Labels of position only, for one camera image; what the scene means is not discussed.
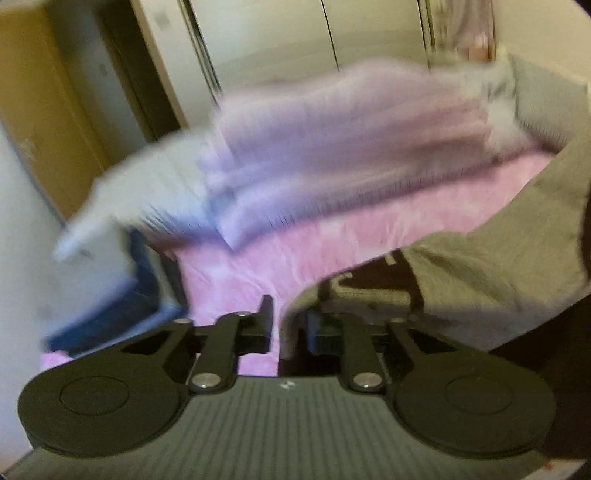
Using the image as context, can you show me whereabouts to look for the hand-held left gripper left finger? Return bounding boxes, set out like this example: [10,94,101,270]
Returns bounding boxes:
[121,294,274,394]

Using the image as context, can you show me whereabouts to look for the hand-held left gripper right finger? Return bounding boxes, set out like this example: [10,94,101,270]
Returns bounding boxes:
[307,310,463,394]

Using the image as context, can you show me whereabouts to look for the grey garment with dark print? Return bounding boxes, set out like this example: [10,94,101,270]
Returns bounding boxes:
[277,134,591,365]

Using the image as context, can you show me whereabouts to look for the folded dark blue clothes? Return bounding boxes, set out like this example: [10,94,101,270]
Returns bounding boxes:
[44,225,186,357]

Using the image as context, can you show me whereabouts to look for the pink fluffy blanket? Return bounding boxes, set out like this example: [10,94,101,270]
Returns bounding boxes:
[41,151,557,376]

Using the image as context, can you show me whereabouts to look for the white fluffy bedding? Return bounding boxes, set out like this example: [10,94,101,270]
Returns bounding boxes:
[52,127,223,262]
[436,54,539,155]

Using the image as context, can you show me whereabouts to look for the lavender folded quilt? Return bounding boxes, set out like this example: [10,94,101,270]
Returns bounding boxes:
[198,59,499,251]

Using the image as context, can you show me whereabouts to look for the white wardrobe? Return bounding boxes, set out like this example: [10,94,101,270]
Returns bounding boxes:
[130,0,499,100]

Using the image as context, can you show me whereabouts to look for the wooden door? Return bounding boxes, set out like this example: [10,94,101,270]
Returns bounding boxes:
[0,4,112,220]

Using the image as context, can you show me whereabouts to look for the grey cushion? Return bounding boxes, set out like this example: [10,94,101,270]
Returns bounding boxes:
[507,53,591,154]

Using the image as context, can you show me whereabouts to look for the patterned curtain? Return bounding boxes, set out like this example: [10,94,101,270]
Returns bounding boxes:
[425,0,500,62]

